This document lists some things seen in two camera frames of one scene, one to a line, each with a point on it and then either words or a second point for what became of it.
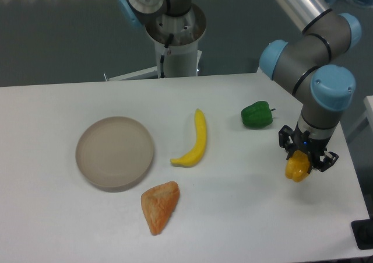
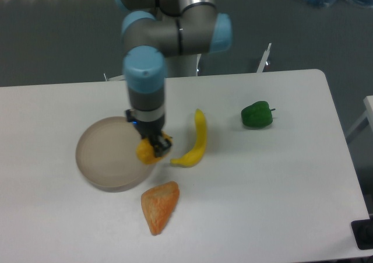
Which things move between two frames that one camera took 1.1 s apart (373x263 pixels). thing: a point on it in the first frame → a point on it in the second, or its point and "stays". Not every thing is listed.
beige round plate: (114, 153) stays
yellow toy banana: (196, 153) stays
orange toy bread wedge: (158, 203) stays
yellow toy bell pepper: (297, 166) → (145, 151)
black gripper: (301, 140) → (147, 129)
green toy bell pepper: (257, 115) stays
